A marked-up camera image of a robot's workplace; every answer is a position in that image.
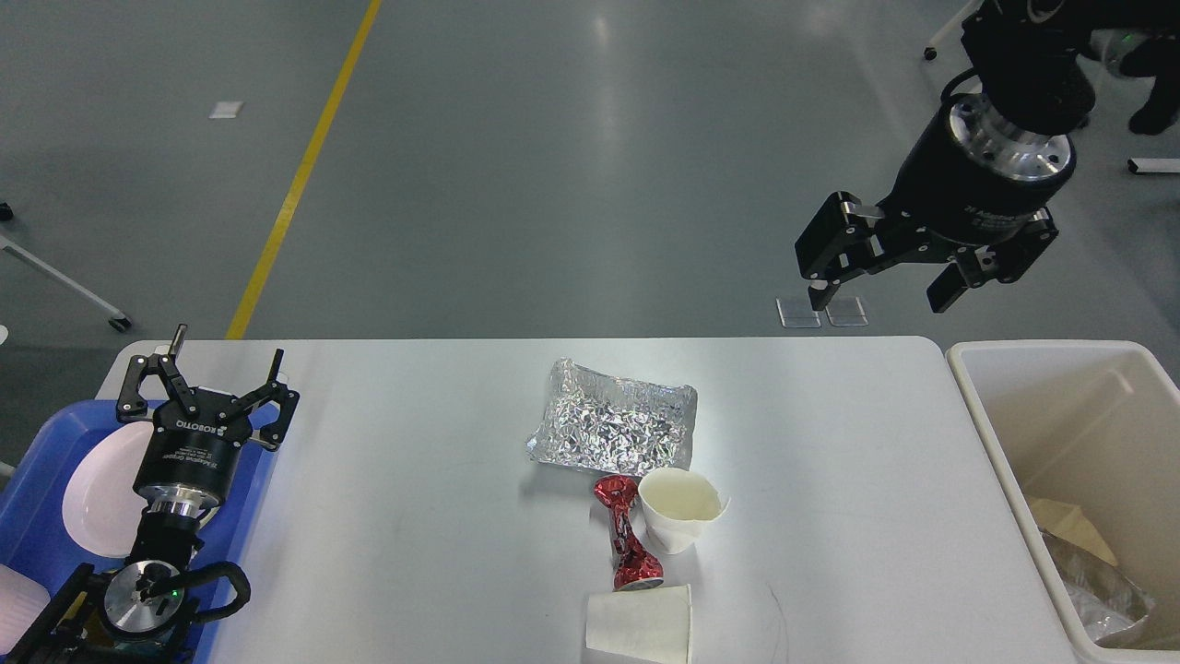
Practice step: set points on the pink plate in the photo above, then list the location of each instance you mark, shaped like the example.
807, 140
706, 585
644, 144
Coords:
101, 509

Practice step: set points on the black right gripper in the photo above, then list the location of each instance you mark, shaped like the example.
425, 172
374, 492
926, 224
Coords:
972, 178

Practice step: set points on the foil with tissue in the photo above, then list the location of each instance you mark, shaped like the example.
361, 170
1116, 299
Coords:
1112, 610

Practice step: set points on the white office chair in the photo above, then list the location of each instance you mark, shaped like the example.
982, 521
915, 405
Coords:
931, 50

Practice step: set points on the white paper cup lying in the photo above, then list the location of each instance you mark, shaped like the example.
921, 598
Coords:
653, 625

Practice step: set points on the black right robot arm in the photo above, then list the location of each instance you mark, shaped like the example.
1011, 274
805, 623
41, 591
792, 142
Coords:
1024, 56

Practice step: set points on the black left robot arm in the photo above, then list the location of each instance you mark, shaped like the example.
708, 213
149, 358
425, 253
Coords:
144, 609

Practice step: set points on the white bar on floor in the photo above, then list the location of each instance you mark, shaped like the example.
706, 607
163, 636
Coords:
1154, 166

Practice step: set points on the crumpled white paper cup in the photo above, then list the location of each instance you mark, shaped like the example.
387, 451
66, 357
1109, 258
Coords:
678, 506

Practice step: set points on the red foil wrapper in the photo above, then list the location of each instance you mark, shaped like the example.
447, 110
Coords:
636, 569

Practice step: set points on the crumpled aluminium foil sheet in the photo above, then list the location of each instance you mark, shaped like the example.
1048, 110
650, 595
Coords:
605, 423

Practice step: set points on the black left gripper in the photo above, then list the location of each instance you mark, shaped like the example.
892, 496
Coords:
192, 452

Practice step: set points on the beige plastic bin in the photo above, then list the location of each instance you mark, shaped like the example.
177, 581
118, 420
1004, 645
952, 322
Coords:
1093, 423

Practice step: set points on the white chair base left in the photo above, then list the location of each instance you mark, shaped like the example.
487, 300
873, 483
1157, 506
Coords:
43, 292

